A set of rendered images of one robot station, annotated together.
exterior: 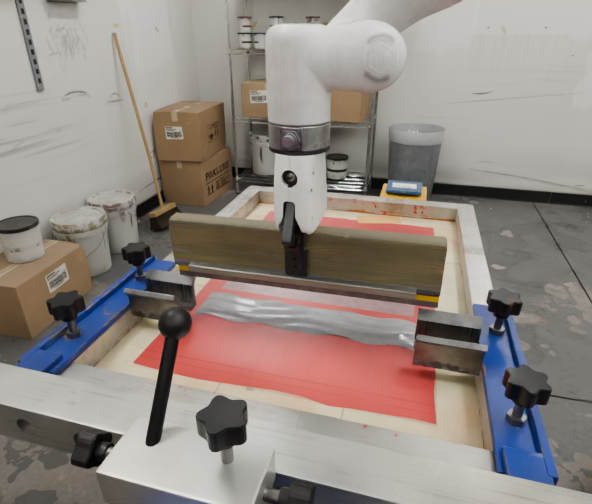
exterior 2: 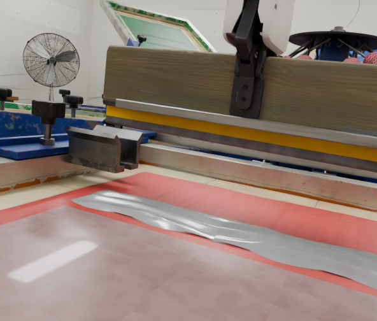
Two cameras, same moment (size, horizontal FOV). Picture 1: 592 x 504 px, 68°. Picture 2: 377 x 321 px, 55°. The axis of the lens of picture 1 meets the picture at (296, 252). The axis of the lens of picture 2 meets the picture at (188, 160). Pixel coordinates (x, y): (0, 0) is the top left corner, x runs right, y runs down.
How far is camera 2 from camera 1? 0.99 m
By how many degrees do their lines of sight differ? 142
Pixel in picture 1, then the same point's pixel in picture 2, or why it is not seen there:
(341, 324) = (176, 211)
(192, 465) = not seen: hidden behind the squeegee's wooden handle
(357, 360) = (176, 195)
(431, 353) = (127, 149)
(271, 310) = (280, 237)
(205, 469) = not seen: hidden behind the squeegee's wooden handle
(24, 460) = not seen: outside the picture
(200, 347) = (361, 230)
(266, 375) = (271, 204)
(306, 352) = (229, 207)
